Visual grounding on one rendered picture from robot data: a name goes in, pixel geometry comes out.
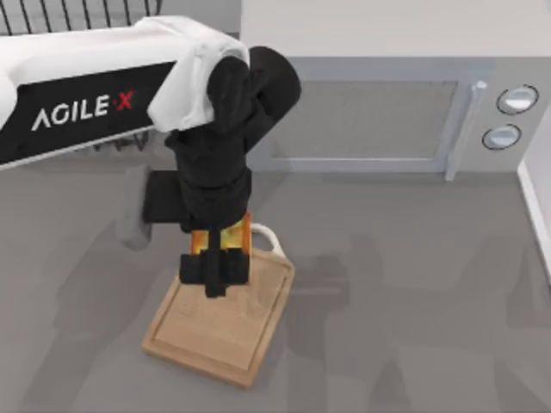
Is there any wooden cutting board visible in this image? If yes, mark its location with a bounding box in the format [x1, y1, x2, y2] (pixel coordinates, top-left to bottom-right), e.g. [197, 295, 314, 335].
[141, 248, 297, 390]

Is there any microwave oven door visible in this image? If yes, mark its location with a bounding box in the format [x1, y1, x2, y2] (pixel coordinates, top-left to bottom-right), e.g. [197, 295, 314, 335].
[256, 78, 461, 163]

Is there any pale microwave oven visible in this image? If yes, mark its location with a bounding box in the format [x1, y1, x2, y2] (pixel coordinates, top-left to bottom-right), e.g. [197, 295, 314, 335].
[239, 0, 539, 182]

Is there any round microwave knob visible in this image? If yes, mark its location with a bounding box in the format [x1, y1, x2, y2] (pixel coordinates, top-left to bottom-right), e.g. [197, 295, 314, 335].
[481, 124, 523, 151]
[496, 84, 540, 115]

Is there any white cabinet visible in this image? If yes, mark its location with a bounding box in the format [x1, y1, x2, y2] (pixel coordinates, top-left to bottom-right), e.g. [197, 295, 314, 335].
[516, 55, 551, 287]

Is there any orange cup with white handle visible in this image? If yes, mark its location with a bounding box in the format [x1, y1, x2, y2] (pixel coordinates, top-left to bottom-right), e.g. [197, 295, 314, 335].
[190, 212, 284, 261]

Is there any black wire rack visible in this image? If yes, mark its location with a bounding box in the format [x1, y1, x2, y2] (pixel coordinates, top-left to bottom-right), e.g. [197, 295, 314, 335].
[0, 0, 161, 152]

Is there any microwave door handle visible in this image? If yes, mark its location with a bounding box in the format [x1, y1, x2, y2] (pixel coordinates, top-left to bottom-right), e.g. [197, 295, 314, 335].
[444, 80, 489, 182]

